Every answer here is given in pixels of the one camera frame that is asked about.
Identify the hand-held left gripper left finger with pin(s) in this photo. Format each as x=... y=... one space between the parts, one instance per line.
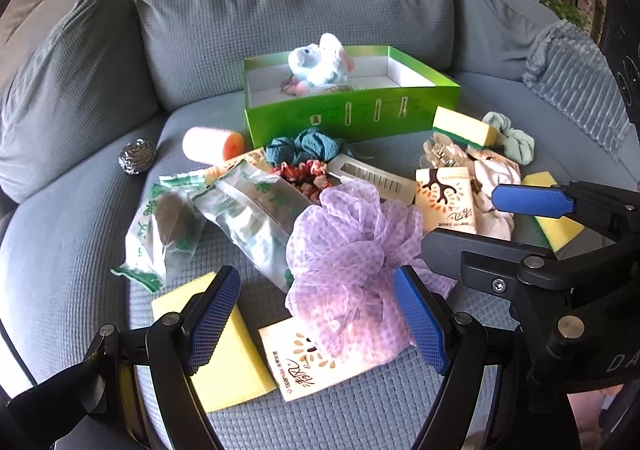
x=215 y=320

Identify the purple mesh bath pouf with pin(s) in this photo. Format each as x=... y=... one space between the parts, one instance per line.
x=345 y=255

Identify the green potted plant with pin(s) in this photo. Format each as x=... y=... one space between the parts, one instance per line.
x=565 y=9

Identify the red floral scrunchie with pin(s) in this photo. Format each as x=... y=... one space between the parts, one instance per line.
x=302 y=177

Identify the green printed plastic bag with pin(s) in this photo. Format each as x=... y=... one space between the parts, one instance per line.
x=155 y=230
x=250 y=220

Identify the white cloth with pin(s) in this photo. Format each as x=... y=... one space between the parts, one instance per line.
x=492 y=225

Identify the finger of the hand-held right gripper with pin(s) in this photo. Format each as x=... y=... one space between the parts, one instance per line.
x=532 y=201
x=490 y=262

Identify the grey sofa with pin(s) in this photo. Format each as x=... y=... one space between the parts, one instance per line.
x=280 y=4

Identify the beige tissue pack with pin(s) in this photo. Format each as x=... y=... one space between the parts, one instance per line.
x=445 y=200
x=310 y=370

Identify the light green scrunchie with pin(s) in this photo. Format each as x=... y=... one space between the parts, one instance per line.
x=515 y=142

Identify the steel wool scourer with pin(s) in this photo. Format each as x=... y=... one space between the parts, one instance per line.
x=136 y=157

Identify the yellow sponge with green scrub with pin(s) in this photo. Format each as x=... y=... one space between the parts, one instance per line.
x=462 y=127

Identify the green cardboard box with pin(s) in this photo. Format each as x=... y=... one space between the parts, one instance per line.
x=300 y=117

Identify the teal scrunchie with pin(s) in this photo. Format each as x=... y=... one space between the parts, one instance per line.
x=310 y=144

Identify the clear flower hair clip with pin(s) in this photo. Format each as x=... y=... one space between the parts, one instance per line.
x=442 y=154

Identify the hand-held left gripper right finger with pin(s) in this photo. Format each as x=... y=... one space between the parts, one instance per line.
x=420 y=325

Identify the striped grey pillow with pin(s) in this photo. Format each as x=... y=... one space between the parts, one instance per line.
x=575 y=74

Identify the orange foam hair roller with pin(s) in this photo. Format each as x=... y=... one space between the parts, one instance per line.
x=207 y=144

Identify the pale blue plush elephant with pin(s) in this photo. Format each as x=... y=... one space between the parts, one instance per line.
x=320 y=62

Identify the white plastic hair clip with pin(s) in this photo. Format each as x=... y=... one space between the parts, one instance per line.
x=375 y=177

